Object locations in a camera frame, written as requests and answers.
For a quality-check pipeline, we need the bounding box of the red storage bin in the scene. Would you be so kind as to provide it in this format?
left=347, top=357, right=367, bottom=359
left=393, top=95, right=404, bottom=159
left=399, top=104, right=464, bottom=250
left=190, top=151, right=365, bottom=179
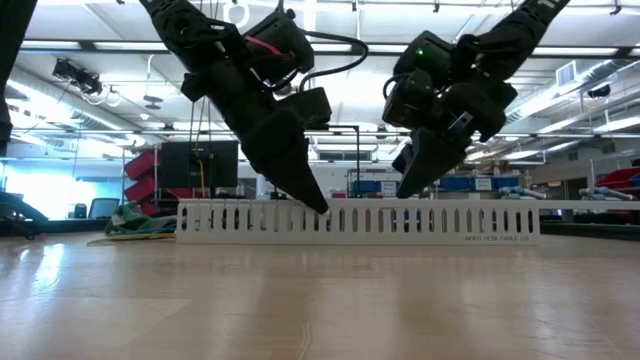
left=124, top=153, right=157, bottom=181
left=124, top=177, right=159, bottom=203

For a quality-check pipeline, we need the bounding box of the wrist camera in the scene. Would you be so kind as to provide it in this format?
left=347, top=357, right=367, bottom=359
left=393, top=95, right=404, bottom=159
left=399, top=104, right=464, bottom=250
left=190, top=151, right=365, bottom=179
left=381, top=68, right=437, bottom=130
left=282, top=87, right=333, bottom=131

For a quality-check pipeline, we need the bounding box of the white slotted cable raceway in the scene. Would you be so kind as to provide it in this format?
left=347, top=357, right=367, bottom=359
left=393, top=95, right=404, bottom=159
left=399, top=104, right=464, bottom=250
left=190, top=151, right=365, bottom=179
left=175, top=198, right=542, bottom=247

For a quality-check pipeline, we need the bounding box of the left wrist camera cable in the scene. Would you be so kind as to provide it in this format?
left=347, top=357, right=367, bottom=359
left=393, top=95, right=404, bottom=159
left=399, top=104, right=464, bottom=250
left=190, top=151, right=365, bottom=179
left=298, top=29, right=370, bottom=92

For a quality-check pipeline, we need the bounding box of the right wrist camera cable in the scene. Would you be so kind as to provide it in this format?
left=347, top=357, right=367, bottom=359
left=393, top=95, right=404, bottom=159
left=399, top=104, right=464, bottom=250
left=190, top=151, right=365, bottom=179
left=382, top=73, right=411, bottom=100

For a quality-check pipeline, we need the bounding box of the red plastic crate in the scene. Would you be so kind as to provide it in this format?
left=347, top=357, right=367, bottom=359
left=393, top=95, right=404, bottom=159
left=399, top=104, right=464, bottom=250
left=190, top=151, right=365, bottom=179
left=594, top=166, right=640, bottom=189

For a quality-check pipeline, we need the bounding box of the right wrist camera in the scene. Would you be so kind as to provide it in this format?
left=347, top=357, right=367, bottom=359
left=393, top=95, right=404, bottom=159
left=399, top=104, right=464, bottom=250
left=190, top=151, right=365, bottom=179
left=381, top=68, right=437, bottom=130

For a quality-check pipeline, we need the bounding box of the white ring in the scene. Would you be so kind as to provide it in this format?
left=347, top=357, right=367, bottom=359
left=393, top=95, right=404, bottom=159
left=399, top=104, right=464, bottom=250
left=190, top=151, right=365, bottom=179
left=222, top=0, right=251, bottom=30

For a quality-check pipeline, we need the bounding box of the thin black cable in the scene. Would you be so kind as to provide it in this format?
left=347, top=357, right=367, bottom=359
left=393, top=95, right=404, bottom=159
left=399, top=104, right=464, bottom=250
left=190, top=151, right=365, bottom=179
left=188, top=97, right=214, bottom=151

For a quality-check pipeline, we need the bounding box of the black metal gantry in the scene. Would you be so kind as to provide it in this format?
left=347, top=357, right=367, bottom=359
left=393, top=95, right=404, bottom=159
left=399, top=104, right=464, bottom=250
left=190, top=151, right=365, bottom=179
left=327, top=123, right=362, bottom=199

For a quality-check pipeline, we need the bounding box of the pale blue roll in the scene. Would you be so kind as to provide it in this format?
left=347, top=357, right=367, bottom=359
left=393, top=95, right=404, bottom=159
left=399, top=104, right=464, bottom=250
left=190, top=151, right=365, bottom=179
left=578, top=186, right=624, bottom=201
left=498, top=185, right=550, bottom=200

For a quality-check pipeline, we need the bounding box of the black cable bundle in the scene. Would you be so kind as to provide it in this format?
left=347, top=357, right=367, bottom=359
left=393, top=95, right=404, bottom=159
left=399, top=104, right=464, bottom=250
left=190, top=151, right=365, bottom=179
left=0, top=191, right=51, bottom=240

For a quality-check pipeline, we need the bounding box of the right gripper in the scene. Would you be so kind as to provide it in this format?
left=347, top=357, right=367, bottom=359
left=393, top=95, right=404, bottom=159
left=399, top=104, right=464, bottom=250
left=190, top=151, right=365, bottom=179
left=391, top=82, right=519, bottom=199

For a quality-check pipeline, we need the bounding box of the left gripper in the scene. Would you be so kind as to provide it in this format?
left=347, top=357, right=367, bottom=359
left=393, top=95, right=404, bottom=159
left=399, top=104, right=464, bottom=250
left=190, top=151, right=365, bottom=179
left=179, top=60, right=330, bottom=216

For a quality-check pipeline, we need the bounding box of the black camera on bracket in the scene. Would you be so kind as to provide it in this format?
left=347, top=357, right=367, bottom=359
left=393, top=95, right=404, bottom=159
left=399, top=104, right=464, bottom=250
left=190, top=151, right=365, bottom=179
left=51, top=57, right=100, bottom=95

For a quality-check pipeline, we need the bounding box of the white air vent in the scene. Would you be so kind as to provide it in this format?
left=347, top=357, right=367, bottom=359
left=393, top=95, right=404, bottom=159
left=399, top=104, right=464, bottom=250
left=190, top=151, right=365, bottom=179
left=555, top=59, right=579, bottom=88

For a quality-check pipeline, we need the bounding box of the black monitor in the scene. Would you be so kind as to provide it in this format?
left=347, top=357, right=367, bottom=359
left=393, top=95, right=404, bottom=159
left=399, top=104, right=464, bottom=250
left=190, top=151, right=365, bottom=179
left=159, top=140, right=240, bottom=190

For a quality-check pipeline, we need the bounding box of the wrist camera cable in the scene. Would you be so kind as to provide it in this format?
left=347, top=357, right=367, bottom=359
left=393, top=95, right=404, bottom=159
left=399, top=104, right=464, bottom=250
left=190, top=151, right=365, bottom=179
left=298, top=29, right=370, bottom=92
left=382, top=73, right=411, bottom=100

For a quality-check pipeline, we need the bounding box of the yellow wire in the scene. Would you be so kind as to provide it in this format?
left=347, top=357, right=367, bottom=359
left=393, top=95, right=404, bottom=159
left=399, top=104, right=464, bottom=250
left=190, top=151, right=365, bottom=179
left=87, top=233, right=177, bottom=247

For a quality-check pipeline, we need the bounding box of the grey work glove green cuff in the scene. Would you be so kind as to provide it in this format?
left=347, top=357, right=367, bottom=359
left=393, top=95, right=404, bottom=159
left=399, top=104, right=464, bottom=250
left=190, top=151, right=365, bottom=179
left=103, top=200, right=178, bottom=237

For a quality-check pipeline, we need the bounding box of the blue storage bin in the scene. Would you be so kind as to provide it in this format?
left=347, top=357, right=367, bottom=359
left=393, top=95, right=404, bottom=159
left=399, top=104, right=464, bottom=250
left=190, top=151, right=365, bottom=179
left=438, top=175, right=522, bottom=193
left=352, top=179, right=383, bottom=196

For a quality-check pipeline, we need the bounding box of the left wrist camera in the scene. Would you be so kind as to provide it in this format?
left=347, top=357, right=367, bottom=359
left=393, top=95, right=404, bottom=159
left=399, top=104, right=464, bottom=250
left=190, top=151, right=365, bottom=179
left=282, top=87, right=333, bottom=131

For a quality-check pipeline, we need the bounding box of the white raceway cover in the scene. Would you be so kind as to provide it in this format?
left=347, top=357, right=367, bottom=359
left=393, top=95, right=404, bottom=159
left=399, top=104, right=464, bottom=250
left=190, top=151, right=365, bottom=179
left=327, top=197, right=640, bottom=212

